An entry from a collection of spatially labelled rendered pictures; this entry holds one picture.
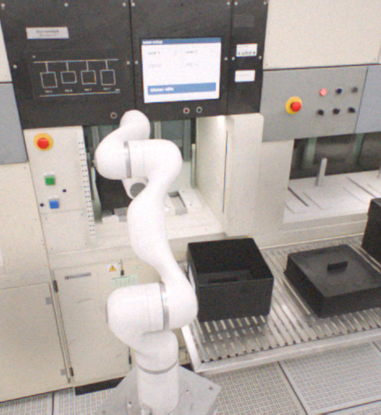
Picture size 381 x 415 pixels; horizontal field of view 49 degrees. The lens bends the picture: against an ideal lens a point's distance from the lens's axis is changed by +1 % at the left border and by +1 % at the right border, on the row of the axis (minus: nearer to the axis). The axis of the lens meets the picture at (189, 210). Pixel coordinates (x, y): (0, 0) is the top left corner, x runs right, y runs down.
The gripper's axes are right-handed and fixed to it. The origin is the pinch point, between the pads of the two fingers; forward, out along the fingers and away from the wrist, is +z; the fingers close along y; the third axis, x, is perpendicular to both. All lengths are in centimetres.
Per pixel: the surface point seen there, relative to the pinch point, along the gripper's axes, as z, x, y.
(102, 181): 2.8, -10.5, -9.7
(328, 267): -56, -32, 69
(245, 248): -35, -31, 43
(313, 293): -63, -37, 58
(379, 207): -40, -19, 102
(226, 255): -34, -34, 35
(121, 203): 3.6, -22.9, -2.3
